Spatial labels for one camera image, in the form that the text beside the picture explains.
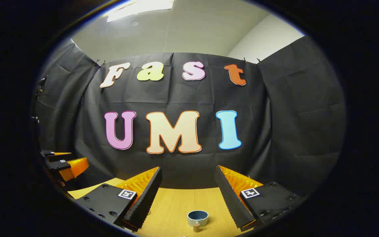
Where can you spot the black backdrop cloth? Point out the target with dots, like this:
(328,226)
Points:
(258,131)

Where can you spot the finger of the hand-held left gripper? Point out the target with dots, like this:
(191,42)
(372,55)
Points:
(48,153)
(58,165)

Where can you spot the ceiling light panel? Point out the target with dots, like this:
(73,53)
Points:
(140,8)

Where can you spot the wooden desktop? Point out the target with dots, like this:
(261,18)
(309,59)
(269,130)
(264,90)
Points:
(176,204)

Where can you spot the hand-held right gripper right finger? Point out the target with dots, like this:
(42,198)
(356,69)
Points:
(234,204)

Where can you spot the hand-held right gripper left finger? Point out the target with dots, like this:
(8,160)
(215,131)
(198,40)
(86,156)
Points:
(145,204)

